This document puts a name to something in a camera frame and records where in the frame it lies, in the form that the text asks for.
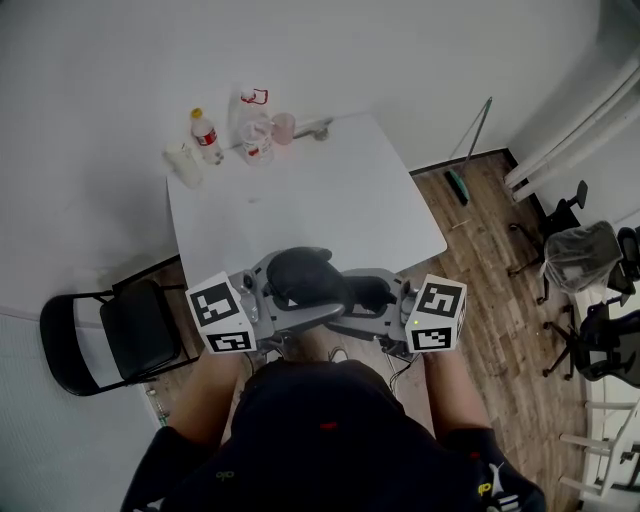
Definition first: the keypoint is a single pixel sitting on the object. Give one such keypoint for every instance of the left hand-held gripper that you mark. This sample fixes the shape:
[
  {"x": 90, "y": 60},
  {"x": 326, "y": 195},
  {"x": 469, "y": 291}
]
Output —
[{"x": 217, "y": 310}]

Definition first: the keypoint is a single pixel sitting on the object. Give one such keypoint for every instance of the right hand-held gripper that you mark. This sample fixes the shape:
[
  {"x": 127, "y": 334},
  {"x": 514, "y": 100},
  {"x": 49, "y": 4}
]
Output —
[{"x": 440, "y": 310}]

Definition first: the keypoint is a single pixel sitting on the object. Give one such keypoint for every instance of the black glasses case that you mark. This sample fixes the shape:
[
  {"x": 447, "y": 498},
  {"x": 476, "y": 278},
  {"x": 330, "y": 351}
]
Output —
[{"x": 300, "y": 275}]

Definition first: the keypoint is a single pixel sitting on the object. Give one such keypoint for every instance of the person's right forearm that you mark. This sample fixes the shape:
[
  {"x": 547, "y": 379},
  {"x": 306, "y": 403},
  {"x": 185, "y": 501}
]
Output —
[{"x": 455, "y": 395}]

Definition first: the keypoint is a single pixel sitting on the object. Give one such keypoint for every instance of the person's left forearm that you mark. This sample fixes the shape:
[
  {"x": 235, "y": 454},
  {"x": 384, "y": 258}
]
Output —
[{"x": 210, "y": 395}]

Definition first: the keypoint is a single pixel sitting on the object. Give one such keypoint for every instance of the person's right shoe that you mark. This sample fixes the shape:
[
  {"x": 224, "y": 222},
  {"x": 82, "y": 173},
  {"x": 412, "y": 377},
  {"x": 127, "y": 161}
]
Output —
[{"x": 339, "y": 355}]

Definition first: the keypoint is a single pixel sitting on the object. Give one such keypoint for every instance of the small wooden stick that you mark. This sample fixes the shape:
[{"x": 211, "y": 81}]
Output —
[{"x": 460, "y": 225}]

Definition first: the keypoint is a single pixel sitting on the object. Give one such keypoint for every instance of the broom with green head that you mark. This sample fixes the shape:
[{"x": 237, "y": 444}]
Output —
[{"x": 457, "y": 187}]

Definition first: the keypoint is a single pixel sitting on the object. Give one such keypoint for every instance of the pink cup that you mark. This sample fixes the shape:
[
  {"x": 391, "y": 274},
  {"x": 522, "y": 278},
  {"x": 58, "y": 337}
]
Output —
[{"x": 283, "y": 129}]

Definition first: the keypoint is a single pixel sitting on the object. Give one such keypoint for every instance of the grey tool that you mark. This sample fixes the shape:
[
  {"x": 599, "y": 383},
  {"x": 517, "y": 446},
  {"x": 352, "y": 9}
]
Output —
[{"x": 315, "y": 131}]

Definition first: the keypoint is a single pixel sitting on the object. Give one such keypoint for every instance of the person's black shirt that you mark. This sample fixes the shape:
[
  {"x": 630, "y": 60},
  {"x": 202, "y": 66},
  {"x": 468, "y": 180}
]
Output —
[{"x": 320, "y": 450}]

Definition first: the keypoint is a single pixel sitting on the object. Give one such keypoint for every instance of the black folding chair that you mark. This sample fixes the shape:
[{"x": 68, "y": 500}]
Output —
[{"x": 135, "y": 330}]

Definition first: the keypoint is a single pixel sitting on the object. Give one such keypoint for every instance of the white plastic bottle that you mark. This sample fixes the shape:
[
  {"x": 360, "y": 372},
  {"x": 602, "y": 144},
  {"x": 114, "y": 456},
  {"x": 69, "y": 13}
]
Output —
[{"x": 184, "y": 166}]

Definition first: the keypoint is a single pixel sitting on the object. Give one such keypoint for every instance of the red label plastic bottle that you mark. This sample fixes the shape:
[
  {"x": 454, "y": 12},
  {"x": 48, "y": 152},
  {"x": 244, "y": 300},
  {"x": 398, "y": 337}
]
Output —
[{"x": 206, "y": 137}]

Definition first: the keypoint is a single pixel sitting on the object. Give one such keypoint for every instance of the clear plastic chair cover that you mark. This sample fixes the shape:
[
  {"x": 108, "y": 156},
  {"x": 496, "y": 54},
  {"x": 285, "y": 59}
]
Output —
[{"x": 582, "y": 257}]

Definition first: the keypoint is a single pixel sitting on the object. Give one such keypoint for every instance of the black mesh office chair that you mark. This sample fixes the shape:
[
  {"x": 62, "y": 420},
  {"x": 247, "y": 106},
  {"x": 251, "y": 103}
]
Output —
[{"x": 605, "y": 345}]

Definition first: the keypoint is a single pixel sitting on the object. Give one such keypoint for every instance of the white pipe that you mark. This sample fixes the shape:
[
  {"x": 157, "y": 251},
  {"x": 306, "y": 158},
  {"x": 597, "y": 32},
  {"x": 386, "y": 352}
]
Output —
[
  {"x": 575, "y": 150},
  {"x": 575, "y": 126}
]

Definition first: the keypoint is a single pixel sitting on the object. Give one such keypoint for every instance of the white metal rack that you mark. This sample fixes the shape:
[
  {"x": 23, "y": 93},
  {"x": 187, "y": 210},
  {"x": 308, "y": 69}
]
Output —
[{"x": 615, "y": 450}]

